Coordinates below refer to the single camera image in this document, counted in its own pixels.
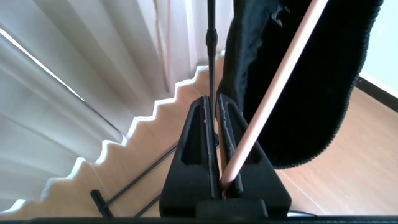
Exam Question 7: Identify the beige curtain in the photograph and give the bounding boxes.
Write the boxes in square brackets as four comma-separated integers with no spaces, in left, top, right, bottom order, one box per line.
[0,0,234,212]

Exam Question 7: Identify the black shorts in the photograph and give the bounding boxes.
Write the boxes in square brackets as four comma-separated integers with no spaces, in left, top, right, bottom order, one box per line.
[216,0,384,170]

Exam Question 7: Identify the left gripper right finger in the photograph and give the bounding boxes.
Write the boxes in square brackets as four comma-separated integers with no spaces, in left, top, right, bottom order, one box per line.
[217,93,292,218]

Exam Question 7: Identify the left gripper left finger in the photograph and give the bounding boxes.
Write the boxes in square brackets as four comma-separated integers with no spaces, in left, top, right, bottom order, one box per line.
[159,95,222,218]

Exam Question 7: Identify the black clothes rack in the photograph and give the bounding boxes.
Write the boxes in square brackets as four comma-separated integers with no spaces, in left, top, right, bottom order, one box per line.
[90,0,220,218]

